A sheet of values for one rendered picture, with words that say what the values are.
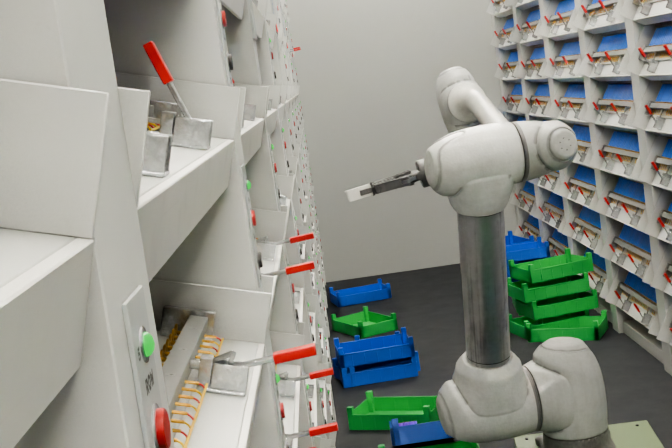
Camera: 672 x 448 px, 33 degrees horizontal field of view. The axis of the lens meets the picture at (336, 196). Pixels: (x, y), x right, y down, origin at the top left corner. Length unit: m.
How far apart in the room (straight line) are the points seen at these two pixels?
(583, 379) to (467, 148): 0.65
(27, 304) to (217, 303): 0.80
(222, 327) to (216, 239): 0.09
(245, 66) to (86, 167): 1.40
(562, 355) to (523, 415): 0.16
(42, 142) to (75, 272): 0.05
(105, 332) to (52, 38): 0.10
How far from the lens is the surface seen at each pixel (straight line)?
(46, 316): 0.33
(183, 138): 0.90
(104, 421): 0.41
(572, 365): 2.67
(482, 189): 2.37
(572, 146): 2.39
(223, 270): 1.10
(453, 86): 2.94
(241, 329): 1.11
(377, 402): 4.13
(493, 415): 2.62
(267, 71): 2.48
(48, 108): 0.39
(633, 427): 2.93
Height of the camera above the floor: 1.19
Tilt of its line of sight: 6 degrees down
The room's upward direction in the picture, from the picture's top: 8 degrees counter-clockwise
